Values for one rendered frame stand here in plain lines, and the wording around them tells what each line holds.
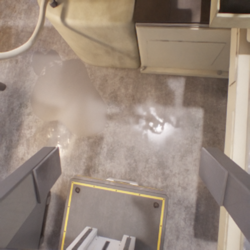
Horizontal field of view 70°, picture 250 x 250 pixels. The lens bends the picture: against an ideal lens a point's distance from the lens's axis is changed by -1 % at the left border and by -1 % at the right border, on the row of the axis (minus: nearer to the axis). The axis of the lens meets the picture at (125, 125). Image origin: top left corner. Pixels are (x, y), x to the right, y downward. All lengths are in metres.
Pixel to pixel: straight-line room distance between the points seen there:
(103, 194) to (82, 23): 1.14
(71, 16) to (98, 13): 0.19
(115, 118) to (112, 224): 0.85
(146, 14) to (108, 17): 0.24
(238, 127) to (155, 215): 0.75
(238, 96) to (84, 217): 1.18
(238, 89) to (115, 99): 1.03
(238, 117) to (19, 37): 2.21
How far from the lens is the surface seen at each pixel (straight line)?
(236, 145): 0.94
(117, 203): 1.32
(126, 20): 1.26
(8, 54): 1.15
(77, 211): 1.42
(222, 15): 0.87
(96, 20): 1.31
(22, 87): 2.15
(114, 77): 1.75
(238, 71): 1.02
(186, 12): 1.25
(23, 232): 1.69
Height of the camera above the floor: 1.57
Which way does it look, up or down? 78 degrees down
